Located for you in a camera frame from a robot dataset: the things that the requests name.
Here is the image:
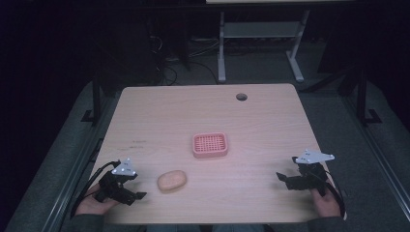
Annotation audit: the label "floor cables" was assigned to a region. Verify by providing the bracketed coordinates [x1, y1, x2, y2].
[149, 34, 220, 85]

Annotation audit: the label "pink soap dish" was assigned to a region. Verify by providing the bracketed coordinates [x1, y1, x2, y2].
[191, 131, 229, 160]

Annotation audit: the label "person's right hand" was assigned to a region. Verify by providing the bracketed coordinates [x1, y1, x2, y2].
[310, 186, 342, 218]

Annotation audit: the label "metal floor rail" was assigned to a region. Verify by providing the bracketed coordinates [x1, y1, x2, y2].
[41, 96, 109, 232]
[340, 95, 410, 222]

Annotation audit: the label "beige soap bar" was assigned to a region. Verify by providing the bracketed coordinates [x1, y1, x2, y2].
[157, 169, 189, 194]

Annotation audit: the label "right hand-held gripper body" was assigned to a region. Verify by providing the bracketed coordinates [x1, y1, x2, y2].
[291, 148, 336, 197]

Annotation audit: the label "white metal desk frame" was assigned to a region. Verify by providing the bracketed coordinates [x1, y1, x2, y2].
[217, 9, 311, 84]

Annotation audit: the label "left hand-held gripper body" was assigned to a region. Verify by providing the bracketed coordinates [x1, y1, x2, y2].
[95, 158, 138, 206]

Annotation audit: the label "black metal stand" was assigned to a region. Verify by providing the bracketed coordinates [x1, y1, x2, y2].
[80, 72, 104, 126]
[355, 69, 383, 127]

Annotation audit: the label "person's left hand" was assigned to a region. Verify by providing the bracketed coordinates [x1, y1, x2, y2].
[74, 183, 121, 217]

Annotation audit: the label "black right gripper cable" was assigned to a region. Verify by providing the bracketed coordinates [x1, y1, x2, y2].
[324, 169, 347, 220]

